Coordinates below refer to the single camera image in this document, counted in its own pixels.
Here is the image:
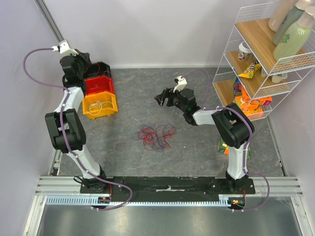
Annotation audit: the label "white thin cable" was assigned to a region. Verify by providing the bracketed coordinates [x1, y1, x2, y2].
[88, 100, 114, 116]

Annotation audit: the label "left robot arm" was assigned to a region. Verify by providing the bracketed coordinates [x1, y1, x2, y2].
[45, 49, 108, 194]

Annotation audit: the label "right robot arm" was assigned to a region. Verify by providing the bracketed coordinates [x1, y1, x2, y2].
[154, 88, 254, 194]

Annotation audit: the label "black plastic bin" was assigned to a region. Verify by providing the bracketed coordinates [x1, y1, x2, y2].
[83, 61, 112, 79]

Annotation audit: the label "red plastic bin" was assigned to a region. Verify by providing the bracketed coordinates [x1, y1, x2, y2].
[85, 76, 115, 96]

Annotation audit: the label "yellow plastic bin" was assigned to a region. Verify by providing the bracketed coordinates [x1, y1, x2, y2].
[82, 91, 118, 120]

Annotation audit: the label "colourful small carton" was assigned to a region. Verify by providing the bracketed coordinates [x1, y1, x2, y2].
[233, 76, 243, 97]

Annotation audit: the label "green orange box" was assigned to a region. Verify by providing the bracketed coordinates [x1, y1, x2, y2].
[218, 139, 251, 159]

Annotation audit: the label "yellow snack bag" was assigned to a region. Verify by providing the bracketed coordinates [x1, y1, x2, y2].
[238, 61, 261, 79]

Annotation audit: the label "orange snack boxes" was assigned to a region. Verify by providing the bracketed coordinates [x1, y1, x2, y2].
[233, 87, 273, 119]

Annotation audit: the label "paper coffee cup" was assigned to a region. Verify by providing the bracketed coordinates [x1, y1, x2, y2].
[238, 41, 252, 61]

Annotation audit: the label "small white bottle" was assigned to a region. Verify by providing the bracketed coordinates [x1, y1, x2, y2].
[260, 69, 287, 84]

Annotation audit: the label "green lotion bottle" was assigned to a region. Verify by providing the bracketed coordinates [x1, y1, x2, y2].
[273, 6, 315, 64]

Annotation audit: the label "beige bottle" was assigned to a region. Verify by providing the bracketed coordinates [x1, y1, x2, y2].
[268, 0, 297, 32]

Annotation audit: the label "grey green bottle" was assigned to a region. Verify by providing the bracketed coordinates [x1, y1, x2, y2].
[273, 0, 314, 45]

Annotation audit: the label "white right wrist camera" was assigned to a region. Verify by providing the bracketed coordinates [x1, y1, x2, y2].
[173, 76, 187, 92]

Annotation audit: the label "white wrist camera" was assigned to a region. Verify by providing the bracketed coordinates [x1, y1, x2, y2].
[51, 40, 78, 56]
[173, 76, 187, 92]

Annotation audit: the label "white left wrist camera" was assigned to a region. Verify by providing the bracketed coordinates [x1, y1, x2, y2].
[51, 40, 78, 56]

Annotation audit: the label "white wire shelf rack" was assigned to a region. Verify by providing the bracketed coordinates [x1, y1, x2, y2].
[213, 2, 315, 120]

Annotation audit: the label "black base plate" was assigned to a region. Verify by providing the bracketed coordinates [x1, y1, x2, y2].
[73, 177, 255, 202]

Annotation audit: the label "slotted cable duct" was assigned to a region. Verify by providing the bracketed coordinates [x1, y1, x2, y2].
[46, 196, 231, 208]

